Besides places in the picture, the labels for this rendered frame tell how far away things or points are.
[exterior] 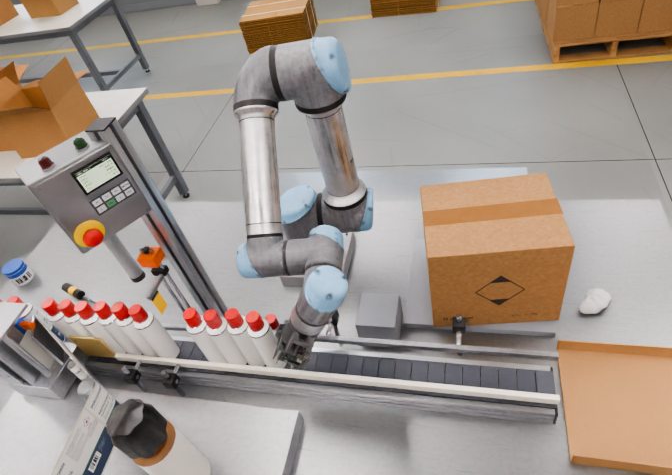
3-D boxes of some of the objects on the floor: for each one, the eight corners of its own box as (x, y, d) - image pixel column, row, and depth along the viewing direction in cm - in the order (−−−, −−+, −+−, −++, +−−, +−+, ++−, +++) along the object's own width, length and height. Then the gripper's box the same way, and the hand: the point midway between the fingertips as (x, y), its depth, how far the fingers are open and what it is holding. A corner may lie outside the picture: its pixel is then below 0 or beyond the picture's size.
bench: (-60, 122, 505) (-122, 51, 452) (-8, 83, 559) (-58, 15, 506) (117, 110, 445) (69, 27, 391) (156, 67, 499) (118, -11, 446)
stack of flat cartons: (247, 54, 479) (237, 22, 458) (260, 31, 516) (251, 1, 495) (310, 45, 465) (302, 12, 444) (318, 22, 502) (311, -9, 481)
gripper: (280, 334, 96) (258, 375, 111) (322, 349, 97) (295, 387, 112) (291, 298, 101) (269, 342, 117) (331, 313, 102) (304, 354, 118)
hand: (286, 351), depth 115 cm, fingers closed, pressing on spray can
